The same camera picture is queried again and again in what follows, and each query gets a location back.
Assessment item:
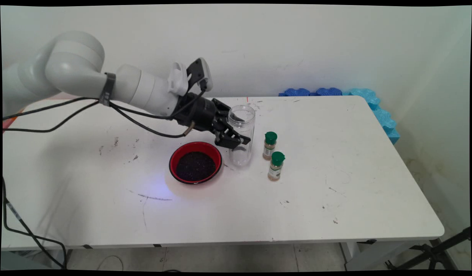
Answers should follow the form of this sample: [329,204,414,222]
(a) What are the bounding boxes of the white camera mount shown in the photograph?
[168,62,191,96]

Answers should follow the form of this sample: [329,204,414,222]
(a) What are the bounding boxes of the black camera cable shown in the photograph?
[2,79,208,120]

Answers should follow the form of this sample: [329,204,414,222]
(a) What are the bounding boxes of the green-capped spice bottle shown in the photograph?
[268,151,285,182]
[262,131,278,161]

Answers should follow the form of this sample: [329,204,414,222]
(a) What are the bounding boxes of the black seeds heap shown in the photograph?
[176,151,216,182]

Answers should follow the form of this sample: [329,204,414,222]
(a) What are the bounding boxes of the thin grey floor cable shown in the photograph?
[98,255,125,271]

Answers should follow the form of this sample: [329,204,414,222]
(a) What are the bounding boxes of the black hanging cable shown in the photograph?
[2,176,67,269]

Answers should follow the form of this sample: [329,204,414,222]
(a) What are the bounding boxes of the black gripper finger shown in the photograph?
[211,98,232,117]
[212,119,252,150]

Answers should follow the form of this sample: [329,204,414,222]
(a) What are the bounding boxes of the red bowl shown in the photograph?
[169,141,223,185]

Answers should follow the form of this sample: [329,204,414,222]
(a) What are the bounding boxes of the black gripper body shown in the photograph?
[171,92,222,133]

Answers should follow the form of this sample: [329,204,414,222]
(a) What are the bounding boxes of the black tripod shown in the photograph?
[385,226,471,271]

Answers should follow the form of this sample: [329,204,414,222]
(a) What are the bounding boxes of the black brown-tipped gripper cable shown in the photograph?
[2,100,195,138]

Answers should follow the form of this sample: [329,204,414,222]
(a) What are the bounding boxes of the clear plastic jar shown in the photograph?
[226,105,256,167]

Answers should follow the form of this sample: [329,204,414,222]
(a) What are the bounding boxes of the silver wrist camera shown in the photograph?
[186,57,213,92]

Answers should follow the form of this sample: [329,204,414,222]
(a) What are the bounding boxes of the grey lettered cable strap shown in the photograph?
[99,72,116,107]

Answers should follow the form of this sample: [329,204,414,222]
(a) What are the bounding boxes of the cyan foam mat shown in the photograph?
[343,88,400,145]

